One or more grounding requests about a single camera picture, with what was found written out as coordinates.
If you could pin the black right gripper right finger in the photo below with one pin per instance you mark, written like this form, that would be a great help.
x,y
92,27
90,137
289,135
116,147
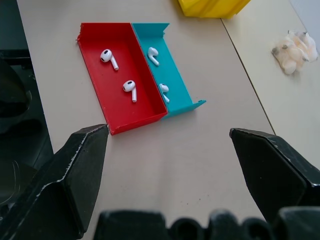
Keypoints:
x,y
277,170

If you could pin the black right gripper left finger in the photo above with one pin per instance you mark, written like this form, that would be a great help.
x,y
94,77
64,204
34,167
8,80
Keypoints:
x,y
62,190

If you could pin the yellow container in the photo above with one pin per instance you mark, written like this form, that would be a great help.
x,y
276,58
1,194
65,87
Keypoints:
x,y
212,7

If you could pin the dark robot body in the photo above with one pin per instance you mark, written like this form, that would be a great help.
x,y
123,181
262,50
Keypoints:
x,y
17,112

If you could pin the clear bag of small parts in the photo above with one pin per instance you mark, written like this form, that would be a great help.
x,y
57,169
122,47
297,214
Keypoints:
x,y
296,52

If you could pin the red plastic tray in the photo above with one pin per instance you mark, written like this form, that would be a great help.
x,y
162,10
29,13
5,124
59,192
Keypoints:
x,y
120,75

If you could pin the teal plastic tray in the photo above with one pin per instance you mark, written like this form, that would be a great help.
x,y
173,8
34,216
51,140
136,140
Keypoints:
x,y
166,67

